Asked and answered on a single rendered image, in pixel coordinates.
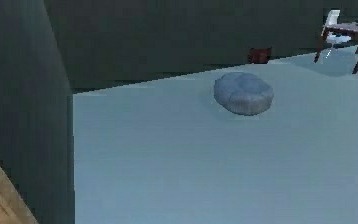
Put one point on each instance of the dark red small box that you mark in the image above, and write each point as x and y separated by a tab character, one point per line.
259	55

